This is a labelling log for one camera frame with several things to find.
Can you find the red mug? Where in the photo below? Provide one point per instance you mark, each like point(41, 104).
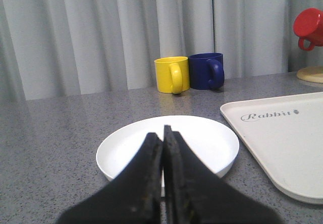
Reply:
point(308, 27)

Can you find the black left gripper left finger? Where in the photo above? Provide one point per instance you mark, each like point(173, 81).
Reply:
point(132, 197)

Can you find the dark blue mug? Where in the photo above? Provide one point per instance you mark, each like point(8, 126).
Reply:
point(206, 71)

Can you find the grey curtain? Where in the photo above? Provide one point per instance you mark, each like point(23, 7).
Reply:
point(70, 47)

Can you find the wooden mug tree stand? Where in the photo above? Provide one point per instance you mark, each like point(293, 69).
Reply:
point(311, 74)

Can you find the yellow mug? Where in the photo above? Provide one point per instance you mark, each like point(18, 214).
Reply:
point(172, 74)

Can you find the beige rabbit serving tray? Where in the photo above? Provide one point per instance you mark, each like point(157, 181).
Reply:
point(284, 135)

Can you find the white round plate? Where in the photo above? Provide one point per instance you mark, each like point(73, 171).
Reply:
point(215, 144)

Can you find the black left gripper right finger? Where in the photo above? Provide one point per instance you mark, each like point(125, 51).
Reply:
point(196, 195)

